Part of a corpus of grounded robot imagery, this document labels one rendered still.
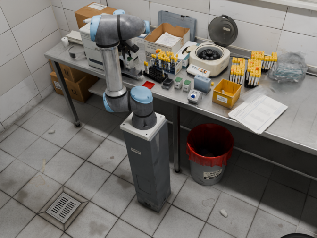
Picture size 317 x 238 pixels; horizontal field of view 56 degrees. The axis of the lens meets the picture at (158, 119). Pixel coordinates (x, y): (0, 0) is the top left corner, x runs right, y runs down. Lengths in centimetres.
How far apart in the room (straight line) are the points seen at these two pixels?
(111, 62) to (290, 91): 118
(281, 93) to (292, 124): 27
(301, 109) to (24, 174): 230
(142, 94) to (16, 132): 198
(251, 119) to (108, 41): 93
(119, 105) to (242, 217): 135
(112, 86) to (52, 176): 145
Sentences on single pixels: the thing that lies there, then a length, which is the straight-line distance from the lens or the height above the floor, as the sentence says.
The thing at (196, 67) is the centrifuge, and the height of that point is 93.
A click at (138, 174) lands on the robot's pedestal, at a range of 209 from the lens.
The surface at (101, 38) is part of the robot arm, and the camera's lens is 144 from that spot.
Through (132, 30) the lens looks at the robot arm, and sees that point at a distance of 142.
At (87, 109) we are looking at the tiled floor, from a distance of 328.
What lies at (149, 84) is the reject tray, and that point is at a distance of 206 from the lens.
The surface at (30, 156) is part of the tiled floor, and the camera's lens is 305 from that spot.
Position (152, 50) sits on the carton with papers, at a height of 95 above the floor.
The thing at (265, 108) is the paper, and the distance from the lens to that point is 192.
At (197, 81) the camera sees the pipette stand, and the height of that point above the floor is 95.
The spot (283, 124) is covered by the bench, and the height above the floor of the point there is 88.
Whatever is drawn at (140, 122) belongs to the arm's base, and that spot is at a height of 96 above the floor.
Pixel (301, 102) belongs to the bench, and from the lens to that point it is 204.
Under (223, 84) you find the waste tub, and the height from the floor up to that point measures 93.
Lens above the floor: 217
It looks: 46 degrees down
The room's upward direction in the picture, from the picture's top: 5 degrees counter-clockwise
